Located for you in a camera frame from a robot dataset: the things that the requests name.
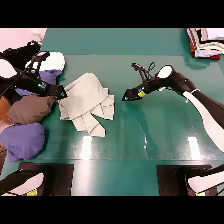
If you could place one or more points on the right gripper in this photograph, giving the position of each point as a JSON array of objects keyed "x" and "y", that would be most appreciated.
[{"x": 144, "y": 90}]

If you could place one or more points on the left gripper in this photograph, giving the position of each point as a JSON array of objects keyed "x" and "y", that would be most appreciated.
[{"x": 56, "y": 91}]

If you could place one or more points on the beige shirt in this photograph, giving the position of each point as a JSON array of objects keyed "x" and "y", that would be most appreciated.
[{"x": 87, "y": 96}]

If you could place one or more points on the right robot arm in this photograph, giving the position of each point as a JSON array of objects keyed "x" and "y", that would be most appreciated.
[{"x": 206, "y": 110}]

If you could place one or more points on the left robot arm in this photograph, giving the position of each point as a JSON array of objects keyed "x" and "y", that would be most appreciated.
[{"x": 28, "y": 83}]

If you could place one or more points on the brown garment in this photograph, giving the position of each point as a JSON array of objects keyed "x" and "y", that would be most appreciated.
[{"x": 30, "y": 109}]

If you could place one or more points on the orange-brown garment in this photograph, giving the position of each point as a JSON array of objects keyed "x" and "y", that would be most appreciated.
[{"x": 4, "y": 108}]

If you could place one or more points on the purple garment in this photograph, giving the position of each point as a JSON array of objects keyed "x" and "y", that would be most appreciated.
[{"x": 23, "y": 140}]

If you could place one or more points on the pale pink garment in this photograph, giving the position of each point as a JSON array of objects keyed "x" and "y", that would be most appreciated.
[{"x": 16, "y": 38}]

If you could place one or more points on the stack of folded clothes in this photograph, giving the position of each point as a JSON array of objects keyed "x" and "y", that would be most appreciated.
[{"x": 208, "y": 41}]

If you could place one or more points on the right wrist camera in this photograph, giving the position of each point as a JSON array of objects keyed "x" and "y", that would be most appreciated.
[{"x": 141, "y": 70}]

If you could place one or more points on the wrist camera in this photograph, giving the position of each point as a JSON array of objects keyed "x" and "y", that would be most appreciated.
[
  {"x": 141, "y": 70},
  {"x": 36, "y": 62}
]

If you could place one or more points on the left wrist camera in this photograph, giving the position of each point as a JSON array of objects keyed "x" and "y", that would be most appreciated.
[{"x": 36, "y": 62}]

